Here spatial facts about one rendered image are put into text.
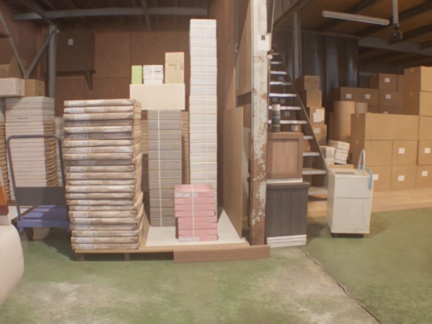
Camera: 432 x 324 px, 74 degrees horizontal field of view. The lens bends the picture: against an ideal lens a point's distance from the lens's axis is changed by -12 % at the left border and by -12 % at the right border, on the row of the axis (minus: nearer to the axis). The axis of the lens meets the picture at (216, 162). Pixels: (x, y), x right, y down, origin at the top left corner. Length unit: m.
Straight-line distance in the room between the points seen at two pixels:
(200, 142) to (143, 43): 4.20
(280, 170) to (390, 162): 2.47
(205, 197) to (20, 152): 2.36
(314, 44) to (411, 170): 3.11
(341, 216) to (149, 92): 1.83
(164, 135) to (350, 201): 1.58
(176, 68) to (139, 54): 3.91
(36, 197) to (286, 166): 1.93
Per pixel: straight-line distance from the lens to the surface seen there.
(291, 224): 2.52
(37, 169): 3.87
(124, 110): 2.14
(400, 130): 4.70
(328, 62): 6.69
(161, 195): 2.66
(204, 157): 2.63
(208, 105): 2.62
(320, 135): 4.72
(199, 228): 2.36
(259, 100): 2.24
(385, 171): 4.58
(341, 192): 2.72
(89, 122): 2.19
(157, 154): 2.61
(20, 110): 3.92
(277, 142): 2.37
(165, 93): 2.61
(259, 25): 2.33
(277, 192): 2.42
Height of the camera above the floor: 0.96
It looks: 7 degrees down
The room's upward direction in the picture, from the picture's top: straight up
